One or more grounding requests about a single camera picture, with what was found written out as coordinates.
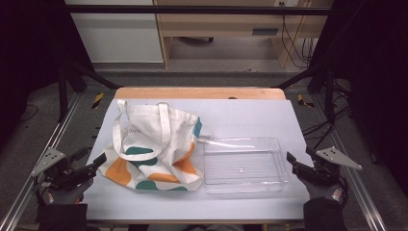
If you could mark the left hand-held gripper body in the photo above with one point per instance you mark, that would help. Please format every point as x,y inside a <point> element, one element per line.
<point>54,166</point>

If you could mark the pale table mat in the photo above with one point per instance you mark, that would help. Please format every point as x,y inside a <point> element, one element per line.
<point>243,118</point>

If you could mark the aluminium rail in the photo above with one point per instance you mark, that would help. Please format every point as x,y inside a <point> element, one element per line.
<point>51,138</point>
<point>352,179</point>

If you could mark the person's left hand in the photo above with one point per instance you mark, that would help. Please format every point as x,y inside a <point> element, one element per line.
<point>69,194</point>

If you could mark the black curtain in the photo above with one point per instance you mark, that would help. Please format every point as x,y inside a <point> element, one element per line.
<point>375,64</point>
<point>29,48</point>

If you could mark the white orange green tote bag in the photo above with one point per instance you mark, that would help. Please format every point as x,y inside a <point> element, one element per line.
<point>147,134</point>

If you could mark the person's right hand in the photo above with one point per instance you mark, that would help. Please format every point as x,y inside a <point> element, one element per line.
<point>327,192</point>

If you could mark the light wooden desk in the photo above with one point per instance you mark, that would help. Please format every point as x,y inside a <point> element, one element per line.
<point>221,24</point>

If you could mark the white cabinet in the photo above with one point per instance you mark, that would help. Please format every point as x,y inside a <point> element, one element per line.
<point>118,35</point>

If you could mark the wooden table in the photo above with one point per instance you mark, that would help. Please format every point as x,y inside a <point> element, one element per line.
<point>192,93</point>

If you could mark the clear plastic container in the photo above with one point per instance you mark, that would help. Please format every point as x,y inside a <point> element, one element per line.
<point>243,166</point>

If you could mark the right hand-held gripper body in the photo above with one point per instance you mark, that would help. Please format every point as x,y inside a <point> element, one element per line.
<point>322,173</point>

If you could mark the black horizontal frame bar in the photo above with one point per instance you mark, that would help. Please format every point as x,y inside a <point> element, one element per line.
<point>192,10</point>

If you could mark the black frame strut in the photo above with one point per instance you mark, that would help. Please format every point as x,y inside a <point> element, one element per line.
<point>328,93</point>
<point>63,93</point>

